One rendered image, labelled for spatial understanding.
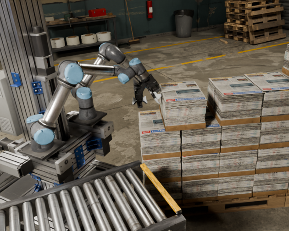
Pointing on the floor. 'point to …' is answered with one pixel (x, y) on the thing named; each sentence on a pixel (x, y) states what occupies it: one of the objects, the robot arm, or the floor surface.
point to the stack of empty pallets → (242, 6)
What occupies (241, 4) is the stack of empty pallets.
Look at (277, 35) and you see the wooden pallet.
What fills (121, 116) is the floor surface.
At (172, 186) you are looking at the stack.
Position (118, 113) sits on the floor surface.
